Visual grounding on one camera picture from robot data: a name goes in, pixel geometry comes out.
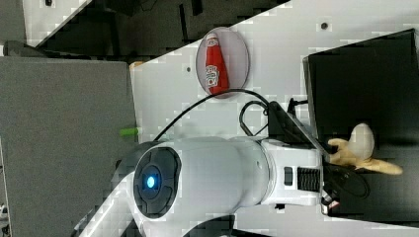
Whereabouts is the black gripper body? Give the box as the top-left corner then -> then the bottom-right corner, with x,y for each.
321,164 -> 371,205

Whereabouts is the plush peeled banana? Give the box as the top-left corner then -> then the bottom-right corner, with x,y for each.
328,123 -> 403,176

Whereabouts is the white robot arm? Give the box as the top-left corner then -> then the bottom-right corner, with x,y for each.
71,137 -> 351,237

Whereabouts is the black toaster oven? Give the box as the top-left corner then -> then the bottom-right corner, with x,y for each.
303,29 -> 419,227

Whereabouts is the red plush ketchup bottle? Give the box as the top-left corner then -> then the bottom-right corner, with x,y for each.
206,34 -> 229,94

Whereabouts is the grey round plate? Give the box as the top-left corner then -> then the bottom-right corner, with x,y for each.
196,27 -> 250,95

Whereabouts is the green marker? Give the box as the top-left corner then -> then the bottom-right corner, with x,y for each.
120,127 -> 138,136

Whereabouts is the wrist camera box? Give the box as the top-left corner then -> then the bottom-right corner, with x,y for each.
268,99 -> 328,156

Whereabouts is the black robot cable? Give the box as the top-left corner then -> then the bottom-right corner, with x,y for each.
152,88 -> 275,142

